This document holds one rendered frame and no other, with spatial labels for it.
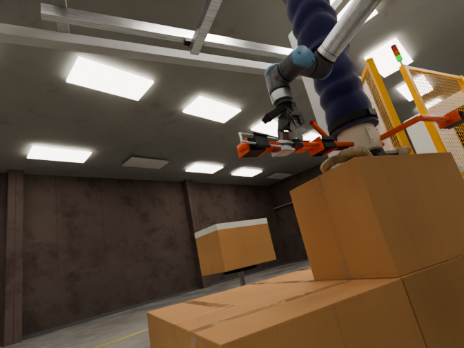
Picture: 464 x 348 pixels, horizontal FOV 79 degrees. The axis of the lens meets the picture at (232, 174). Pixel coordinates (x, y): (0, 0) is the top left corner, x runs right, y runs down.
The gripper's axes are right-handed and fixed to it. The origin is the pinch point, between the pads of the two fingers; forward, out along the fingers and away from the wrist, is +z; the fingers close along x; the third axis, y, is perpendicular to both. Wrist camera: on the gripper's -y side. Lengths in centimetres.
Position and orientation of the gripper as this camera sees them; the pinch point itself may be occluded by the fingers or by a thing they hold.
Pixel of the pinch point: (291, 146)
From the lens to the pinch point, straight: 114.6
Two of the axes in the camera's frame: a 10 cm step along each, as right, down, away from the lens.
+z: 2.1, 9.4, -2.9
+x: -4.1, 3.5, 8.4
